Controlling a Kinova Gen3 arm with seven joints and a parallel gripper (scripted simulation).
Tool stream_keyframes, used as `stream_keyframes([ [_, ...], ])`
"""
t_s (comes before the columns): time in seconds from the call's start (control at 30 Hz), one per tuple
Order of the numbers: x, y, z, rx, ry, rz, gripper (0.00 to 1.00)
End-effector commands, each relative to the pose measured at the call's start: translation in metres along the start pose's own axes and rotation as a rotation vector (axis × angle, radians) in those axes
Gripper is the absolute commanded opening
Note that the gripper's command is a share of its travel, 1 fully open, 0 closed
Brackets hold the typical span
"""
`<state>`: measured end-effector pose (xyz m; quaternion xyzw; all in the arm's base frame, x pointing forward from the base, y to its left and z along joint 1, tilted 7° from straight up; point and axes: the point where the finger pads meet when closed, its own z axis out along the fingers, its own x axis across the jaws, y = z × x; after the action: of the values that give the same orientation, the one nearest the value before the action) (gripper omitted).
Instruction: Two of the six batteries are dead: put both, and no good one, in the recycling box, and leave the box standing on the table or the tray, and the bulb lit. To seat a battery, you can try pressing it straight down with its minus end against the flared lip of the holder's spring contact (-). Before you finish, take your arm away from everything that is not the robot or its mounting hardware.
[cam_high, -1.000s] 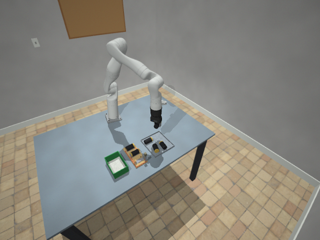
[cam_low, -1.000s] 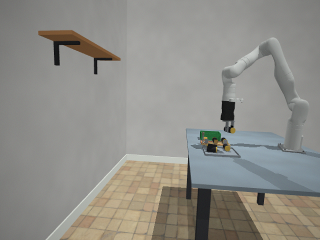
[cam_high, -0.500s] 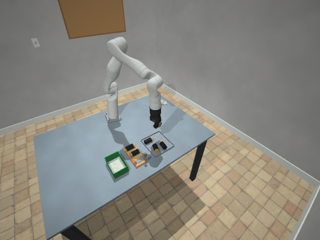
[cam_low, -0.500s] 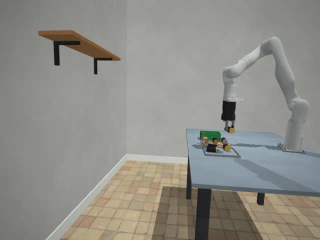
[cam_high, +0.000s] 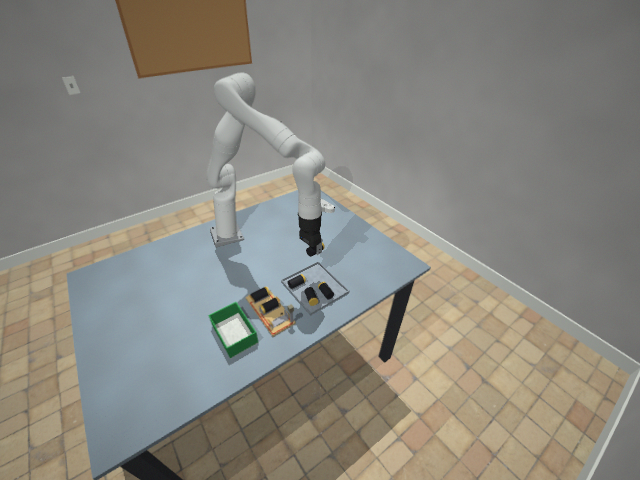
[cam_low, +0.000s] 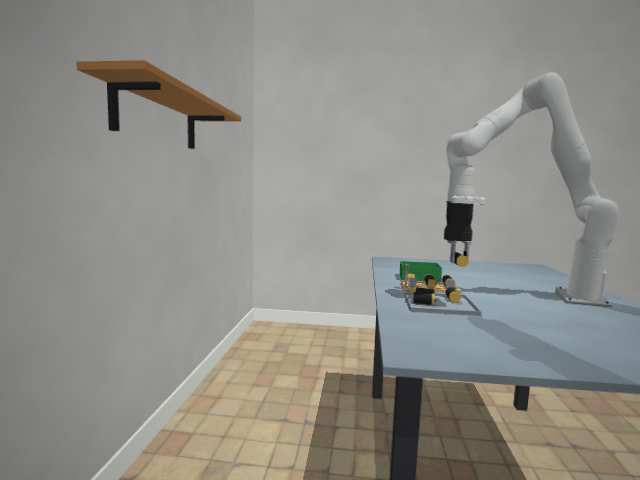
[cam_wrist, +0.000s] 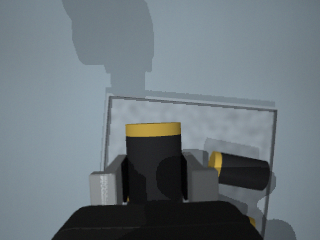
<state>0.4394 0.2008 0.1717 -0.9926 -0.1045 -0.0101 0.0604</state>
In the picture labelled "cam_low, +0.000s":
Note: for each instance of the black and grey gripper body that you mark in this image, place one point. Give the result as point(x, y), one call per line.
point(459, 212)

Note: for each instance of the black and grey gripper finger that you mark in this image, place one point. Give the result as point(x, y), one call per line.
point(453, 253)
point(466, 248)

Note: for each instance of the green open box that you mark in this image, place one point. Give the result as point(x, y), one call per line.
point(420, 269)

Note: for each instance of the tan battery holder board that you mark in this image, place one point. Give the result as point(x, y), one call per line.
point(411, 282)

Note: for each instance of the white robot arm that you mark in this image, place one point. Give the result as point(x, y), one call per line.
point(570, 152)

